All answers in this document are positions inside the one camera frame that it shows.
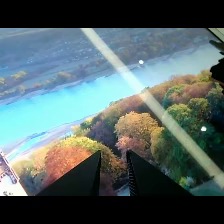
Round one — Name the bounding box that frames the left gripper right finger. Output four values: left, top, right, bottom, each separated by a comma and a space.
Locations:
125, 149, 193, 197

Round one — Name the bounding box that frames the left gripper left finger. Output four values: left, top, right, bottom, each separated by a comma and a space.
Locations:
35, 150, 102, 197

